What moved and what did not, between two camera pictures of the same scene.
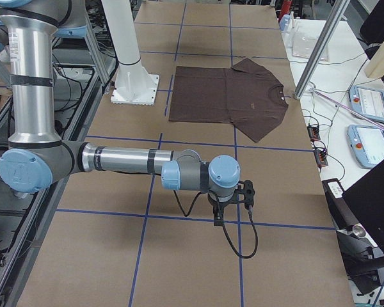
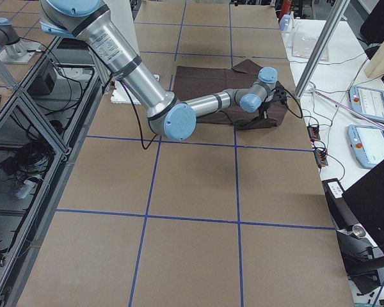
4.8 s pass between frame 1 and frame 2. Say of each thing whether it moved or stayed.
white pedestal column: stayed
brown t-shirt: stayed
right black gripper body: moved
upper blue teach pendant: stayed
